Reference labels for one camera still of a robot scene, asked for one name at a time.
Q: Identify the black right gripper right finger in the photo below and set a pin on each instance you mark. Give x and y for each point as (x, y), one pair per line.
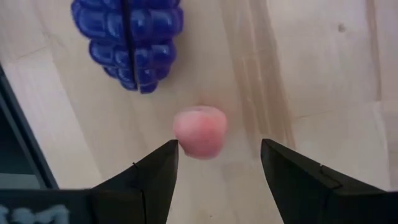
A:
(311, 193)

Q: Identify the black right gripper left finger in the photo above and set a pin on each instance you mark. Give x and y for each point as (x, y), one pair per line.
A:
(146, 186)

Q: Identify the pink toy peach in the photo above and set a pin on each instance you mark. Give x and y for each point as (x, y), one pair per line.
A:
(200, 130)

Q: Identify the purple toy grape bunch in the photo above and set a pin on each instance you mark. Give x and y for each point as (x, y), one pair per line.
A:
(102, 25)

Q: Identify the black aluminium table frame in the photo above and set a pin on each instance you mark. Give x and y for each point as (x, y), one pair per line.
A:
(28, 137)

